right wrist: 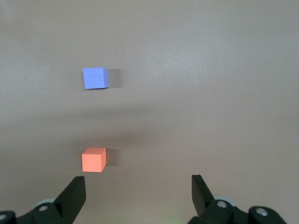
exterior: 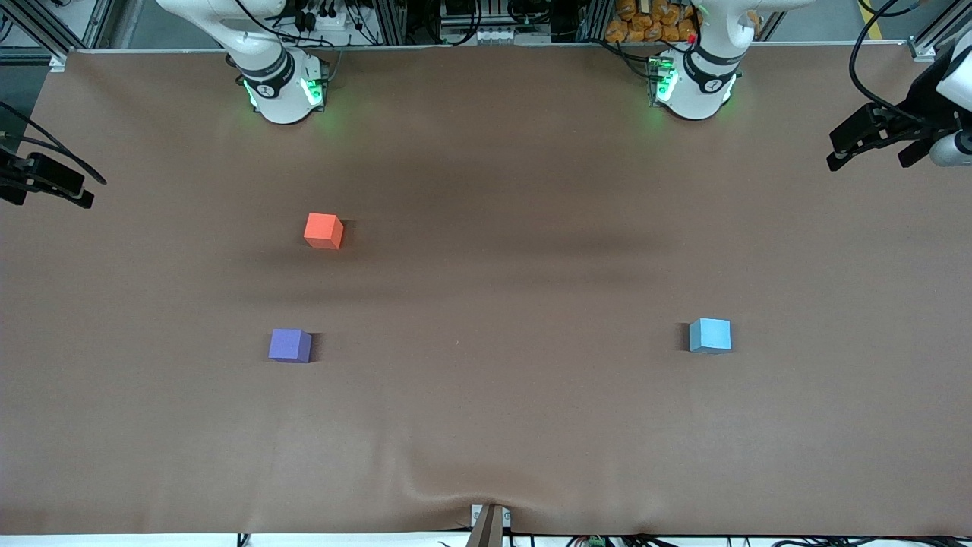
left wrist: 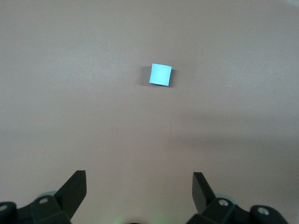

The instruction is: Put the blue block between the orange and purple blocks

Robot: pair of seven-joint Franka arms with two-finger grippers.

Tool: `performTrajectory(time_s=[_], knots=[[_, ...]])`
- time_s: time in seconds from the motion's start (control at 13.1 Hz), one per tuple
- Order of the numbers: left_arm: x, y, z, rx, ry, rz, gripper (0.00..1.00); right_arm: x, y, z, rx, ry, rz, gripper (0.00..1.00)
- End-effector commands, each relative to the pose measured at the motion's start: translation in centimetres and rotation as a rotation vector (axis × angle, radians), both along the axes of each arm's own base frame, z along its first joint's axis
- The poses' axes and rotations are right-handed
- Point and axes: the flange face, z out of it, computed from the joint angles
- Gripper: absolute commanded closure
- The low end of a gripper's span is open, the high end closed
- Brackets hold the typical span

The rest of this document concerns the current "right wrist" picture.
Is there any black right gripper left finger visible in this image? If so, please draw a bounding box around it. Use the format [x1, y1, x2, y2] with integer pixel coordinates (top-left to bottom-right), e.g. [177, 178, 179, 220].
[14, 176, 86, 224]

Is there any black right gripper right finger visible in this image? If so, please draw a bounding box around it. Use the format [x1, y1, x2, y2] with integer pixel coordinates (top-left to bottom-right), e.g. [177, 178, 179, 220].
[189, 174, 289, 224]

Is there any orange cube block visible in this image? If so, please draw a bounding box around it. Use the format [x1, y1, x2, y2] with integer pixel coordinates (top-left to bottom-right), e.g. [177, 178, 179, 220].
[81, 147, 107, 173]

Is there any purple cube block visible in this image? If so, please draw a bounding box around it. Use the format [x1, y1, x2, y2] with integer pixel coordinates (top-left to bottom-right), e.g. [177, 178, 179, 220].
[83, 67, 110, 90]

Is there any brown table mat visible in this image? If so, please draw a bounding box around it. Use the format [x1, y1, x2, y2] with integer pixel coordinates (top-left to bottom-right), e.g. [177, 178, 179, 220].
[0, 0, 299, 224]

